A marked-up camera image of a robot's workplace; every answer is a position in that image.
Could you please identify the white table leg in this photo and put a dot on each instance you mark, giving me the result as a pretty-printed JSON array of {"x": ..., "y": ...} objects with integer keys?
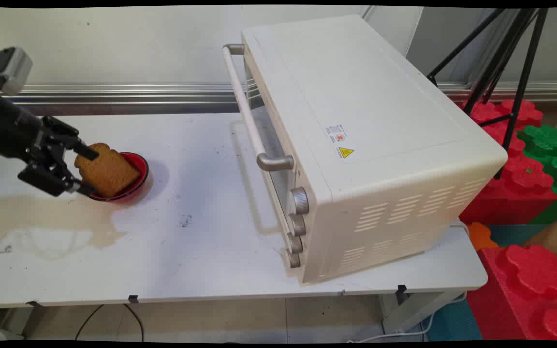
[{"x": 418, "y": 307}]

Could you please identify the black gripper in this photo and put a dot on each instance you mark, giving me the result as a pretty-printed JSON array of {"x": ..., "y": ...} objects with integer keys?
[{"x": 7, "y": 128}]

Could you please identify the black tripod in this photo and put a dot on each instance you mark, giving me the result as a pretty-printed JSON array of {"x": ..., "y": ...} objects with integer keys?
[{"x": 525, "y": 72}]

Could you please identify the small grey oven knob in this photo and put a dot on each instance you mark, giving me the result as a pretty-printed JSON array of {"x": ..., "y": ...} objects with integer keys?
[{"x": 293, "y": 259}]

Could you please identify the green foam block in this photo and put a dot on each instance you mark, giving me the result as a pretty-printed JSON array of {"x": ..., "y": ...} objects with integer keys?
[{"x": 547, "y": 140}]

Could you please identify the orange foam piece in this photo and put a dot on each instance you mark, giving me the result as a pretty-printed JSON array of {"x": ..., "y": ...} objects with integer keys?
[{"x": 479, "y": 236}]

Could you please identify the large red foam block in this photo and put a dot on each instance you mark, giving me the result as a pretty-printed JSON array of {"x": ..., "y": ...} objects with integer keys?
[{"x": 510, "y": 198}]

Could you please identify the red bowl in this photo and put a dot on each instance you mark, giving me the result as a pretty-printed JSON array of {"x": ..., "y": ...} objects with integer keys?
[{"x": 139, "y": 186}]

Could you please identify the black table clip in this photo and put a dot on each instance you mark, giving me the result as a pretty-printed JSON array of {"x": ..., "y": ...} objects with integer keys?
[
  {"x": 401, "y": 291},
  {"x": 133, "y": 299}
]

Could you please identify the aluminium rail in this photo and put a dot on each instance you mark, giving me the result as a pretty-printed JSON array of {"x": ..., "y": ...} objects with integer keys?
[{"x": 114, "y": 94}]

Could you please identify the brown toast slice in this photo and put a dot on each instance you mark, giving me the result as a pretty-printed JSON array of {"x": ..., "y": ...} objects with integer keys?
[{"x": 111, "y": 174}]

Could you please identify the large grey oven knob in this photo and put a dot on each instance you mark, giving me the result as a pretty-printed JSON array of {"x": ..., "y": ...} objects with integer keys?
[{"x": 300, "y": 200}]

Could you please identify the white label sticker red dot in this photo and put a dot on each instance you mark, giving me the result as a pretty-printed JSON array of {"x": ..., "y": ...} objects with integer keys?
[{"x": 336, "y": 133}]

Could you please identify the white toaster oven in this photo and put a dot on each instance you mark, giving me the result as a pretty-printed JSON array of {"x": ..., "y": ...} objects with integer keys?
[{"x": 380, "y": 96}]

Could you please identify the yellow warning sticker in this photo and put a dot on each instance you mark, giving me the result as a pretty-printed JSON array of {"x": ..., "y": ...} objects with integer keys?
[{"x": 346, "y": 153}]

